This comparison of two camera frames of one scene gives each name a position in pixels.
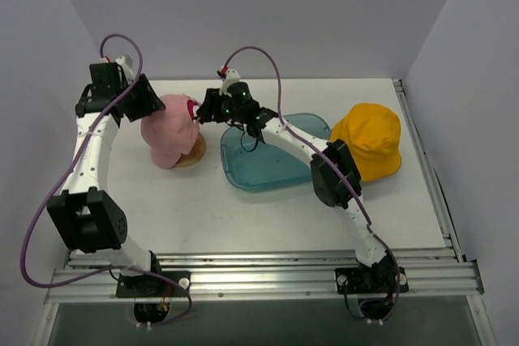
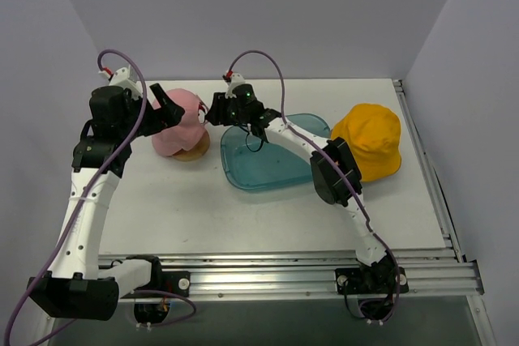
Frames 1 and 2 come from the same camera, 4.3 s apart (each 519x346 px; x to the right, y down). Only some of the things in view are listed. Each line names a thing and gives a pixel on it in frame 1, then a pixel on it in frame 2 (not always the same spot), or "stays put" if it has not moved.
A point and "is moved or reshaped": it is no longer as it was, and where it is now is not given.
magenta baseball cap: [190, 104] is moved or reshaped
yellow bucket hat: [371, 134] stays put
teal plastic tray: [271, 166] stays put
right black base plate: [354, 278] stays put
